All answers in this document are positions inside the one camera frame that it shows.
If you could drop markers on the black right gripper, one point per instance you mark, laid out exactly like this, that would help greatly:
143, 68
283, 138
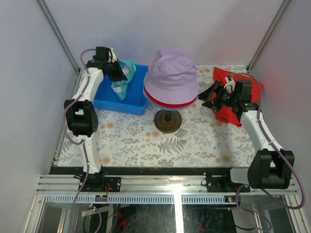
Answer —
216, 87

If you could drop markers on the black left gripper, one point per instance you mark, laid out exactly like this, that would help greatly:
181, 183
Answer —
118, 75

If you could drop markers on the teal and white hat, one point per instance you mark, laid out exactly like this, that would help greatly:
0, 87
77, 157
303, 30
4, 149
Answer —
128, 70

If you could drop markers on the red bucket hat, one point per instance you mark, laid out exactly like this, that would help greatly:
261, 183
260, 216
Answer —
166, 105

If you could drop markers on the lavender hat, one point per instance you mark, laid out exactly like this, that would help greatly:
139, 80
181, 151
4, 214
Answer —
172, 77

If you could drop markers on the blue bucket hat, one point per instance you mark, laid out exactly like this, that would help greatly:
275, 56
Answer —
166, 108

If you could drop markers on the mannequin head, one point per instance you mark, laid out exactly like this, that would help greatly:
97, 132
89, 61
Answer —
168, 121

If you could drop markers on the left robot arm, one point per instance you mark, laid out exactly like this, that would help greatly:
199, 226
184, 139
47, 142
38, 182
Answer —
80, 116

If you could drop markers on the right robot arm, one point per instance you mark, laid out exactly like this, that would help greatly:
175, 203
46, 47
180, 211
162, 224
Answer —
270, 168

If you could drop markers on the red cloth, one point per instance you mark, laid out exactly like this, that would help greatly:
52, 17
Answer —
225, 114

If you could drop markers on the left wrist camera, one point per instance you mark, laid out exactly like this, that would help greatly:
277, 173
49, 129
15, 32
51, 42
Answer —
111, 56

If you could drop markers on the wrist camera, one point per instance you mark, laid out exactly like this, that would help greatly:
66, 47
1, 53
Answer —
230, 83
111, 56

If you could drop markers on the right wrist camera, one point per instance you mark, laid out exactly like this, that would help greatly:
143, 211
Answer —
230, 83

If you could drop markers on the aluminium rail frame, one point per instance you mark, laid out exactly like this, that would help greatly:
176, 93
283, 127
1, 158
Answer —
138, 185

